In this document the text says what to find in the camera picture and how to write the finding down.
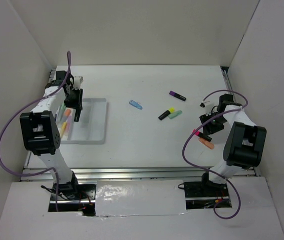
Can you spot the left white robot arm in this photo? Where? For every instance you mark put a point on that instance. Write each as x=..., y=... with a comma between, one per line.
x=42, y=136

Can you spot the orange translucent highlighter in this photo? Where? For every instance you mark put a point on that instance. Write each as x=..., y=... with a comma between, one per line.
x=206, y=143

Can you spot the white foil cover sheet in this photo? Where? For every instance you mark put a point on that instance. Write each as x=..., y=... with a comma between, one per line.
x=139, y=198

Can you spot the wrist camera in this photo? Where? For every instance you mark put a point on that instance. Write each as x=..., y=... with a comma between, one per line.
x=78, y=80
x=207, y=106

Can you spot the yellow pastel highlighter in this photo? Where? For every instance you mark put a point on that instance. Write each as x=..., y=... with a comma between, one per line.
x=62, y=129

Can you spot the white compartment tray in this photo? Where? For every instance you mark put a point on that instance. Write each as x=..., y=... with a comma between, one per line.
x=91, y=127

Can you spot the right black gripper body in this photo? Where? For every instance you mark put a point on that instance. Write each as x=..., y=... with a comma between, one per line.
x=215, y=125

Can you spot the purple cap black highlighter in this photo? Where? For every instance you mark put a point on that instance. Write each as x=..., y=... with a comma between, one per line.
x=178, y=96

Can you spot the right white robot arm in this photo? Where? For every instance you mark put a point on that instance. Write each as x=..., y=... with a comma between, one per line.
x=244, y=145

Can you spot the green cap black highlighter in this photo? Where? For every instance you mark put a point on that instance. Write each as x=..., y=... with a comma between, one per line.
x=77, y=115

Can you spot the aluminium frame rail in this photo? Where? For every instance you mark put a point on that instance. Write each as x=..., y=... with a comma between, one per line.
x=137, y=144

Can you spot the pink cap black highlighter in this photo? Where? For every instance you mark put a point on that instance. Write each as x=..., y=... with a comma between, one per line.
x=202, y=135

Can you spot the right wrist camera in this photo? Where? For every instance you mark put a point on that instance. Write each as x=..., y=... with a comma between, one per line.
x=207, y=106

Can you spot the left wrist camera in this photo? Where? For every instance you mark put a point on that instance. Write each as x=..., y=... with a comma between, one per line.
x=78, y=80

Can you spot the mint L-point highlighter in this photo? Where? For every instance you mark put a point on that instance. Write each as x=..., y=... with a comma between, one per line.
x=61, y=112

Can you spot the small mint green highlighter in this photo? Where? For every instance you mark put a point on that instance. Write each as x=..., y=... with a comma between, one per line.
x=175, y=114

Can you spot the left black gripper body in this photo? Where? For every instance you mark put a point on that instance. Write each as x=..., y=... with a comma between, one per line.
x=74, y=100

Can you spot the pink pastel highlighter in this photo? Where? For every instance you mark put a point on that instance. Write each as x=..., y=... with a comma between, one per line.
x=69, y=120

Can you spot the yellow cap black highlighter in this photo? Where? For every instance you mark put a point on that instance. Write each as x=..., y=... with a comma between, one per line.
x=166, y=113

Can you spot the orange cap clear highlighter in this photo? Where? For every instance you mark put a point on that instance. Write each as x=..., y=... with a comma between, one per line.
x=67, y=113

